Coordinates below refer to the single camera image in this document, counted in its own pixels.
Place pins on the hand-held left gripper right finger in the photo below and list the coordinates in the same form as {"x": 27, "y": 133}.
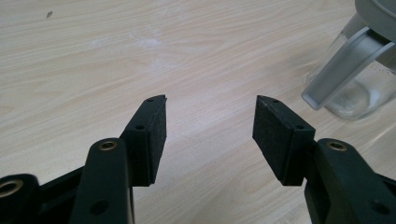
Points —
{"x": 277, "y": 141}

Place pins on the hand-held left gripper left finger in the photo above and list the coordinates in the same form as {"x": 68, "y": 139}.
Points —
{"x": 148, "y": 141}

